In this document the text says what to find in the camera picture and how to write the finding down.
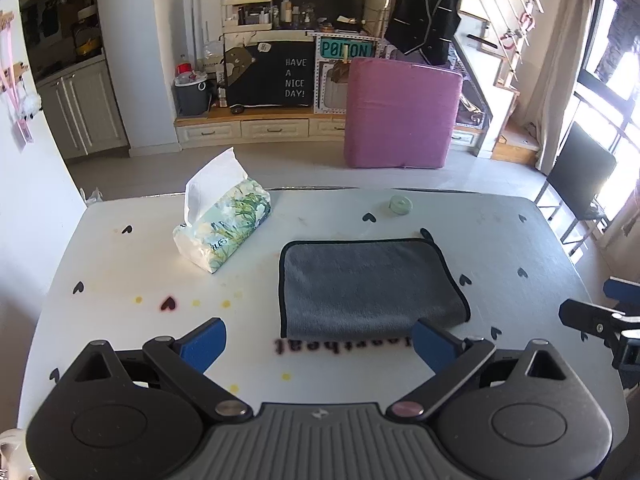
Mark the black have a nice day cabinet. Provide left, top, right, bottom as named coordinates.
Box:
left=224, top=41, right=314, bottom=107

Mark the teal potion sign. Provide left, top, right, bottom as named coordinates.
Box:
left=319, top=37, right=375, bottom=60

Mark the cream low drawer cabinet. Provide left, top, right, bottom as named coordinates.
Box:
left=175, top=107, right=480, bottom=148

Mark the grey kitchen base cabinet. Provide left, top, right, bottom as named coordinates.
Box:
left=36, top=55, right=129, bottom=160

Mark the white kitchen shelf rack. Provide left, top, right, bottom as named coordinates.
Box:
left=220, top=0, right=272, bottom=34

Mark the pink upholstered chair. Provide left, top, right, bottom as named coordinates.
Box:
left=344, top=58, right=463, bottom=169

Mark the grey bucket with red item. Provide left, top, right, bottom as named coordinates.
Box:
left=174, top=62, right=210, bottom=117

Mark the black chair by window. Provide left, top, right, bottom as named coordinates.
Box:
left=534, top=122, right=616, bottom=256

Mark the purple and grey towel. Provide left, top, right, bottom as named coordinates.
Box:
left=278, top=229, right=472, bottom=342

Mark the round green tape measure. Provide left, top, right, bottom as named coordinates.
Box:
left=388, top=195, right=413, bottom=216

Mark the floral tissue pack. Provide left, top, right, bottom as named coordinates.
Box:
left=172, top=148, right=271, bottom=274

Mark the black vest with white trim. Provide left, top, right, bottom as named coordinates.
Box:
left=384, top=0, right=462, bottom=66

